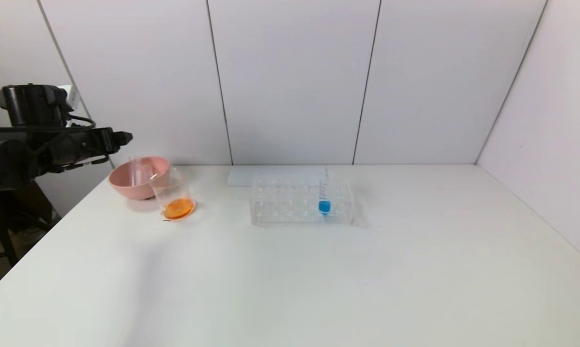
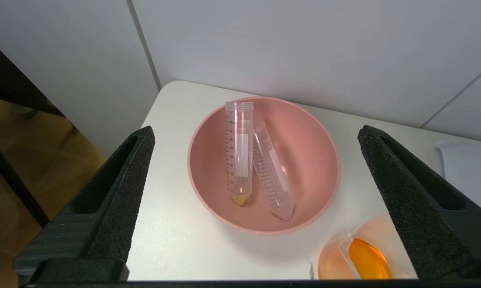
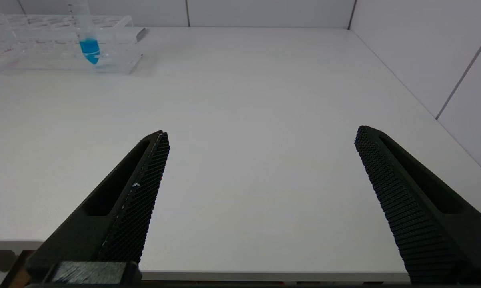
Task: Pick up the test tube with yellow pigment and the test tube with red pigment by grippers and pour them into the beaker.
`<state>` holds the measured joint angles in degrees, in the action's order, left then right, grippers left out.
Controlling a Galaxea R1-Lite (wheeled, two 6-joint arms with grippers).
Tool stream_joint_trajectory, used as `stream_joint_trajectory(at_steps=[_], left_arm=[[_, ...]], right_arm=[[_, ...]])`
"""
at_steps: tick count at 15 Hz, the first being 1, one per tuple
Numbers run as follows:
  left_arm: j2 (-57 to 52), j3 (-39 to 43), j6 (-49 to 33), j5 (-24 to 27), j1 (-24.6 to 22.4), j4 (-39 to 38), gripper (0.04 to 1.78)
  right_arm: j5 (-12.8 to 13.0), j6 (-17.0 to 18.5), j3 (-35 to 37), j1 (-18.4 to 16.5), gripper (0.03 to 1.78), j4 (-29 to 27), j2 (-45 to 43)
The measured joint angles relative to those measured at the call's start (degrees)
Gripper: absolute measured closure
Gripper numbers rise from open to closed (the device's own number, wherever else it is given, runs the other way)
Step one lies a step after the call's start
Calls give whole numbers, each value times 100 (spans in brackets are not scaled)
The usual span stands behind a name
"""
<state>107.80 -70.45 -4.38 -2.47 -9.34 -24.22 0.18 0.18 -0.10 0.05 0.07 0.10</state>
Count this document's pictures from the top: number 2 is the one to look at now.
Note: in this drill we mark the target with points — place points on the test tube with red pigment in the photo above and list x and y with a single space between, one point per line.
272 176

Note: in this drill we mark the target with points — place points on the clear glass beaker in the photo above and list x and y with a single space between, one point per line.
368 258

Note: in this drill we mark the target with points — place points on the white paper sheet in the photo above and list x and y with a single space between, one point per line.
468 176

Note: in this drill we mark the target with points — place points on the black stool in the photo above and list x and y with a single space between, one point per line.
12 176

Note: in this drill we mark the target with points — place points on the test tube with yellow pigment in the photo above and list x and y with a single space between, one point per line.
239 156

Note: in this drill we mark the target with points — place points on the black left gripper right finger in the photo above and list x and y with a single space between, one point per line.
428 208

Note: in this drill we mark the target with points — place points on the pink bowl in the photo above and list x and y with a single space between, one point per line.
304 168

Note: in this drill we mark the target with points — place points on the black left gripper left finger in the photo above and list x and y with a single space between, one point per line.
104 212

